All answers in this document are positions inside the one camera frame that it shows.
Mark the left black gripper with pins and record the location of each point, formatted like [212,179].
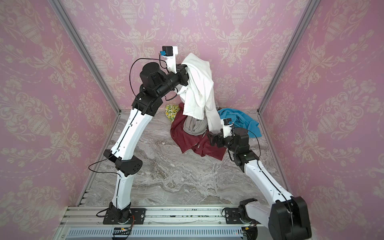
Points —
[182,74]

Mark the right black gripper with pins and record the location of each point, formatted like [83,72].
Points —
[214,139]

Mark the white cloth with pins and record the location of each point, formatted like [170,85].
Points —
[198,96]

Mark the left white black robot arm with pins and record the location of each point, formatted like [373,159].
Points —
[156,84]

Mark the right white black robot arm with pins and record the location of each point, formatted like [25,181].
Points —
[285,216]

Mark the maroon cloth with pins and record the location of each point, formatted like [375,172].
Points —
[199,144]

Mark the grey cloth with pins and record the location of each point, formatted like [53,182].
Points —
[195,127]

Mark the blue cloth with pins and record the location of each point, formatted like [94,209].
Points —
[241,120]

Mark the yellow floral cloth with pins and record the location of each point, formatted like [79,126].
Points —
[171,112]

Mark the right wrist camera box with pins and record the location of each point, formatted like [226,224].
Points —
[227,127]

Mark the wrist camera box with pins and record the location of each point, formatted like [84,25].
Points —
[170,53]
[227,127]

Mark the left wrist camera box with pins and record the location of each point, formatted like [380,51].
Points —
[170,53]

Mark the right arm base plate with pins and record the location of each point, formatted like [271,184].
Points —
[234,217]

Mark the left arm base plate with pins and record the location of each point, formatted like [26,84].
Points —
[135,216]

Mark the left aluminium corner post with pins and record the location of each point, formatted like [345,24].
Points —
[74,35]

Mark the aluminium corner post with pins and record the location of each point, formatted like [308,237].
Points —
[74,35]
[291,48]

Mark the right aluminium corner post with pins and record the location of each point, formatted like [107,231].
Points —
[291,48]

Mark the aluminium front rail frame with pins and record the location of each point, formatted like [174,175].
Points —
[161,223]

